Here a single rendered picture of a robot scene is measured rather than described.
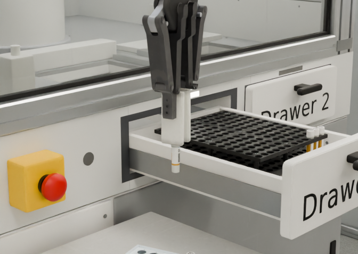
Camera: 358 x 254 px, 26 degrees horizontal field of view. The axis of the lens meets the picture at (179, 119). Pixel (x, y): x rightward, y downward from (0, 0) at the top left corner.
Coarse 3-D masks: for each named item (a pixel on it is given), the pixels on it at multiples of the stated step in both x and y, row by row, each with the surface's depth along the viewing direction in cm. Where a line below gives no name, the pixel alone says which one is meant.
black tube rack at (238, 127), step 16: (224, 112) 140; (160, 128) 129; (192, 128) 129; (208, 128) 129; (224, 128) 129; (240, 128) 129; (256, 128) 129; (272, 128) 129; (288, 128) 129; (192, 144) 130; (208, 144) 120; (224, 144) 121; (240, 144) 121; (256, 144) 121; (272, 144) 120; (240, 160) 122; (272, 160) 122
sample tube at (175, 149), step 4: (172, 148) 100; (176, 148) 100; (172, 152) 100; (176, 152) 100; (172, 156) 101; (176, 156) 100; (172, 160) 101; (176, 160) 100; (172, 164) 101; (176, 164) 101; (172, 168) 101; (176, 168) 101; (176, 172) 101
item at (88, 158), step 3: (87, 153) 121; (90, 153) 121; (84, 156) 121; (87, 156) 121; (90, 156) 121; (93, 156) 122; (84, 159) 121; (87, 159) 121; (90, 159) 122; (93, 159) 122; (84, 162) 121; (87, 162) 121; (90, 162) 122; (87, 165) 121
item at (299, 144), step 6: (300, 138) 123; (306, 138) 123; (312, 138) 123; (318, 138) 124; (324, 138) 125; (288, 144) 120; (294, 144) 120; (300, 144) 121; (306, 144) 122; (270, 150) 117; (276, 150) 118; (282, 150) 117; (288, 150) 118; (252, 156) 115; (258, 156) 115; (264, 156) 115; (270, 156) 115; (276, 156) 116
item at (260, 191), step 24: (144, 144) 125; (168, 144) 122; (144, 168) 126; (168, 168) 122; (192, 168) 118; (216, 168) 115; (240, 168) 111; (216, 192) 115; (240, 192) 112; (264, 192) 109
